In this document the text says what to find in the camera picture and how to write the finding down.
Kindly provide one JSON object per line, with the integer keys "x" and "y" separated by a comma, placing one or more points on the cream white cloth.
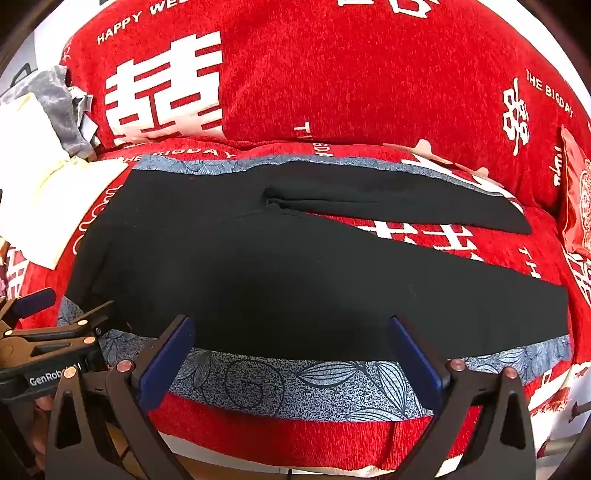
{"x": 37, "y": 184}

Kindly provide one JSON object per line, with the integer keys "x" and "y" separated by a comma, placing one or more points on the blue floral cloth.
{"x": 295, "y": 381}

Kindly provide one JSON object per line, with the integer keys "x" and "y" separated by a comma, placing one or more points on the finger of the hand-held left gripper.
{"x": 34, "y": 302}
{"x": 69, "y": 330}

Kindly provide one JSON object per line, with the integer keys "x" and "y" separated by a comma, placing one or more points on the brown metal rod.
{"x": 581, "y": 410}

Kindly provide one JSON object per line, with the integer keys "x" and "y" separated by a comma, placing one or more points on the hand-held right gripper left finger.
{"x": 168, "y": 364}

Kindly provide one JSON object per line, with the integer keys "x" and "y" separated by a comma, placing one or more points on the red printed sofa cover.
{"x": 351, "y": 74}

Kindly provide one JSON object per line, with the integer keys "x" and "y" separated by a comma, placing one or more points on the red patterned cushion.
{"x": 577, "y": 203}

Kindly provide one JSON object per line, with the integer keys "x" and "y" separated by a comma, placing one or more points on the grey crumpled cloth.
{"x": 60, "y": 106}

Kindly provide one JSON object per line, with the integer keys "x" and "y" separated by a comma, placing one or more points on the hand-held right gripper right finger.
{"x": 415, "y": 364}

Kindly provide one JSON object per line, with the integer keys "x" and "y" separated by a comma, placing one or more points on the black pants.
{"x": 286, "y": 277}

